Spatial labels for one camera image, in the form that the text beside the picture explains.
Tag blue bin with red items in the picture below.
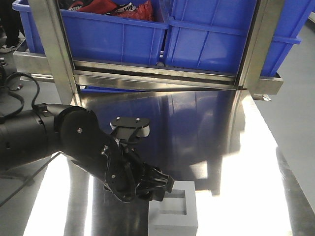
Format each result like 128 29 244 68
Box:
12 0 170 66

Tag stainless steel rack frame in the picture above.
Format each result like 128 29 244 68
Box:
13 0 284 105

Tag gray hollow cube base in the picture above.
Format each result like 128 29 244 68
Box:
148 181 198 236

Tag black cable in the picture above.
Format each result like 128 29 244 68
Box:
0 72 41 123

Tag red packaged items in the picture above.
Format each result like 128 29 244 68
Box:
58 0 155 21

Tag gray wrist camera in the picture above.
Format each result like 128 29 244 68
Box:
110 116 150 143

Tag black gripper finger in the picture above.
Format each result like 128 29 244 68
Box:
137 184 166 202
150 168 174 193

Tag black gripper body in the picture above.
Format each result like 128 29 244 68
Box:
104 139 157 203

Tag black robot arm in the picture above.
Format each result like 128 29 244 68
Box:
0 104 174 203

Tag blue plastic bin right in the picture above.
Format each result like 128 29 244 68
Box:
163 0 315 77

